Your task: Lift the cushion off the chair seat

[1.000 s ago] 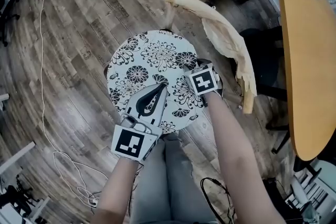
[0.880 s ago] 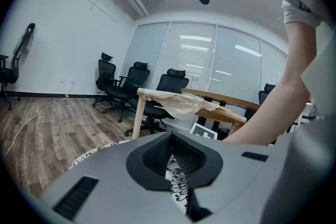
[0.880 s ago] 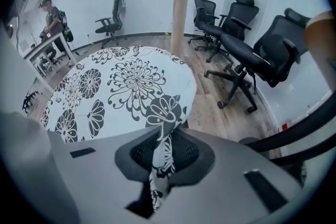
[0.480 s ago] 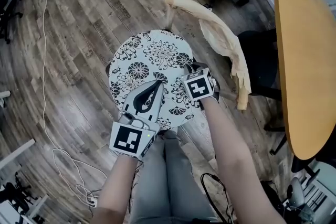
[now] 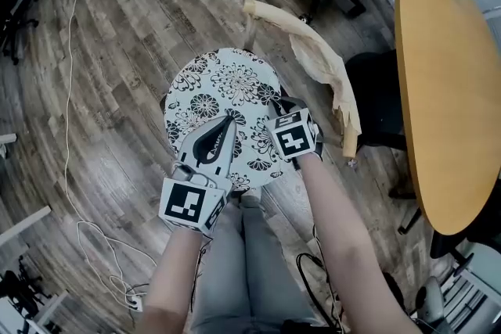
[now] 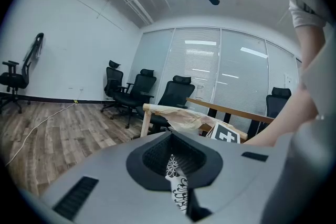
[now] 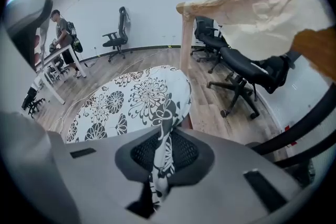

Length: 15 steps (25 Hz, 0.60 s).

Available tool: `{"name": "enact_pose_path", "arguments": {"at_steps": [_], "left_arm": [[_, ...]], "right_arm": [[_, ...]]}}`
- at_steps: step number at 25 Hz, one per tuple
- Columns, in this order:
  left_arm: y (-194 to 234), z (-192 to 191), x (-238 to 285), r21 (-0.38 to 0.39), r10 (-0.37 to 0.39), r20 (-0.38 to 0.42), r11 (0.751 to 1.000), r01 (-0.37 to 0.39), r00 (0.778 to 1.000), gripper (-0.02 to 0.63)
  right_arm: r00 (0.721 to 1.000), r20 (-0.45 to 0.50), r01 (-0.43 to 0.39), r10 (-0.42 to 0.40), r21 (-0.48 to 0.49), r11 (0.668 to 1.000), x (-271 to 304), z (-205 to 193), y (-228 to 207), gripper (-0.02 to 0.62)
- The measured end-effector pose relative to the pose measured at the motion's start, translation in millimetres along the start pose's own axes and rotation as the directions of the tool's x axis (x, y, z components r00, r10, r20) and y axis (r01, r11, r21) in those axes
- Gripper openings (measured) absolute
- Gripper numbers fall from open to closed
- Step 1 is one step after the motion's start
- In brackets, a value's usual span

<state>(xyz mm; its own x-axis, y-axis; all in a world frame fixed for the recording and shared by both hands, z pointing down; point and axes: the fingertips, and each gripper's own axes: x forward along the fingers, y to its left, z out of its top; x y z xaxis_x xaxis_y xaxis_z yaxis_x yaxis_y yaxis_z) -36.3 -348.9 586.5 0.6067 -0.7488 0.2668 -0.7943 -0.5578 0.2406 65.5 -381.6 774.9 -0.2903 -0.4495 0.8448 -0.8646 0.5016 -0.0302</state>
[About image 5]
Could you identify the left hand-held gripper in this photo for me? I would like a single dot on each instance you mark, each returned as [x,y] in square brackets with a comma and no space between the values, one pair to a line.
[184,203]

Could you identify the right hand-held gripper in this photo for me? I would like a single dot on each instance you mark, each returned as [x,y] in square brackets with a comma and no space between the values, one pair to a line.
[291,141]

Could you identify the light wooden chair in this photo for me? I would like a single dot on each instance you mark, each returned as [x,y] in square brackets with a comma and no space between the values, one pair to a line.
[313,51]

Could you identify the person's right forearm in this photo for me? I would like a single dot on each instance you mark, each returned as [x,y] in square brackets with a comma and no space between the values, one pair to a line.
[336,227]

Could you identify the person's left forearm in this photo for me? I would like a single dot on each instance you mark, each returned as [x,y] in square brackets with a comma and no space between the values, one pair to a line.
[172,274]

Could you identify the small white floor scrap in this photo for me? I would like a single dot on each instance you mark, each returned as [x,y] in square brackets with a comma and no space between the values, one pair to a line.
[352,163]

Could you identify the person's light grey trousers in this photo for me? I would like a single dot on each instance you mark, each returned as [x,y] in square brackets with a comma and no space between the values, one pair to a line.
[235,266]

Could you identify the round yellow wooden table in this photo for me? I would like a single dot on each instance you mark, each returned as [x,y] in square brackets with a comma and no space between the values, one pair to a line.
[450,90]

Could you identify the white power strip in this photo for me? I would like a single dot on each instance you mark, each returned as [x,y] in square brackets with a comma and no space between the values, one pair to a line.
[135,303]

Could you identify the white-legged desk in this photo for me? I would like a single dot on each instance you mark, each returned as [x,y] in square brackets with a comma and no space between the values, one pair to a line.
[31,217]

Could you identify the black round grey-rimmed device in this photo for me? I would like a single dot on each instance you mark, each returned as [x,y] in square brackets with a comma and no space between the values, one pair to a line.
[432,301]

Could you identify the white desk frame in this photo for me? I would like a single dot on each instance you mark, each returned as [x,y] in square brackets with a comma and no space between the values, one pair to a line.
[51,309]

